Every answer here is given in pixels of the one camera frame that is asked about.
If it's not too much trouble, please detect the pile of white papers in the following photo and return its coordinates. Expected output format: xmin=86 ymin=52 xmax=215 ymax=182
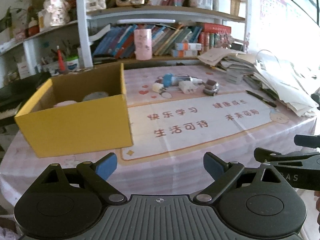
xmin=252 ymin=50 xmax=320 ymax=117

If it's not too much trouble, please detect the row of colourful slim books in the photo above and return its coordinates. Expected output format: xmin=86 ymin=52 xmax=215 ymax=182
xmin=199 ymin=31 xmax=234 ymax=49

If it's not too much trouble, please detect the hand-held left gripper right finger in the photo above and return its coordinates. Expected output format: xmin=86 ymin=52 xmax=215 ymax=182
xmin=192 ymin=152 xmax=290 ymax=204

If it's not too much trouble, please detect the red pot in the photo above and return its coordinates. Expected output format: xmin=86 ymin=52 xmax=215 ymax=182
xmin=28 ymin=17 xmax=40 ymax=37

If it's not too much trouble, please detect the white charger plug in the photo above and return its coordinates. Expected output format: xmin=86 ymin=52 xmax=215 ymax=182
xmin=179 ymin=80 xmax=198 ymax=94

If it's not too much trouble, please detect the grey fuzzy ball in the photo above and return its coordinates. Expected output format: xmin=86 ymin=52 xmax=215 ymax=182
xmin=82 ymin=92 xmax=109 ymax=102

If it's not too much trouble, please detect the white storage container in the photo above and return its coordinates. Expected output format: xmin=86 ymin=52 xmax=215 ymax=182
xmin=212 ymin=0 xmax=231 ymax=14

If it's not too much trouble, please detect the white grey gadget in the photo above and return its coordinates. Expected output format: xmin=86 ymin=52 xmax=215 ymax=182
xmin=175 ymin=74 xmax=203 ymax=85

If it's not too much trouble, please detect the dark furniture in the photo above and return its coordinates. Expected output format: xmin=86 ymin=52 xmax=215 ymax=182
xmin=0 ymin=72 xmax=52 ymax=120

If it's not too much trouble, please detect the pink plush doll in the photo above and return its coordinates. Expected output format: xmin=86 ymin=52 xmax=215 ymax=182
xmin=44 ymin=0 xmax=70 ymax=27

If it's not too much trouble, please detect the row of leaning books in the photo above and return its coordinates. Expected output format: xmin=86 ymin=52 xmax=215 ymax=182
xmin=92 ymin=24 xmax=203 ymax=58

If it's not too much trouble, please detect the pink cup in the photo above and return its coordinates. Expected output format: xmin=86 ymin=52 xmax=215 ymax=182
xmin=134 ymin=29 xmax=152 ymax=61

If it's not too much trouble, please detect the blue toy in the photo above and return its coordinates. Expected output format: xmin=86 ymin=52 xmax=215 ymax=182
xmin=164 ymin=73 xmax=179 ymax=87

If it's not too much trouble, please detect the black pen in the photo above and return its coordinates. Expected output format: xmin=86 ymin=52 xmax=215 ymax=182
xmin=246 ymin=90 xmax=277 ymax=108

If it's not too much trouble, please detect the red flat box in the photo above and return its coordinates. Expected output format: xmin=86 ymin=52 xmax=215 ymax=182
xmin=202 ymin=23 xmax=232 ymax=34

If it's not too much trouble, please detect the yellow cardboard box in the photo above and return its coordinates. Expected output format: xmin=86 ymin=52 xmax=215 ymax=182
xmin=14 ymin=63 xmax=134 ymax=158

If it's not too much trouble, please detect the pink printed desktop cloth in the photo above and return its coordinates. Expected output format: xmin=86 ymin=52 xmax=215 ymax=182
xmin=0 ymin=64 xmax=318 ymax=210

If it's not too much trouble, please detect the wall poster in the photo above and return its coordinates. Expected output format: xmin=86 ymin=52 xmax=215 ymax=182
xmin=260 ymin=0 xmax=292 ymax=22

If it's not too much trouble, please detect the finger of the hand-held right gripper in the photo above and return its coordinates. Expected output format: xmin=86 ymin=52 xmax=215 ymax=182
xmin=294 ymin=135 xmax=320 ymax=148
xmin=254 ymin=148 xmax=320 ymax=167

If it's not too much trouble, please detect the white bookshelf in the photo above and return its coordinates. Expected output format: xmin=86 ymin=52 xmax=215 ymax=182
xmin=0 ymin=0 xmax=250 ymax=80

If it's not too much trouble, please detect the white jar blue label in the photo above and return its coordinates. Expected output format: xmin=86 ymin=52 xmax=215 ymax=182
xmin=65 ymin=56 xmax=80 ymax=72

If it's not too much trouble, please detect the pink soft item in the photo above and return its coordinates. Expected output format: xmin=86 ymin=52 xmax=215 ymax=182
xmin=54 ymin=101 xmax=77 ymax=108

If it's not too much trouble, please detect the stack of books and papers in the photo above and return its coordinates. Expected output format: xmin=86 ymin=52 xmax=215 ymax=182
xmin=197 ymin=48 xmax=255 ymax=84

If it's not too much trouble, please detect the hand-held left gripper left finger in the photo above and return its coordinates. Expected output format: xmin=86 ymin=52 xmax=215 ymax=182
xmin=31 ymin=152 xmax=128 ymax=204

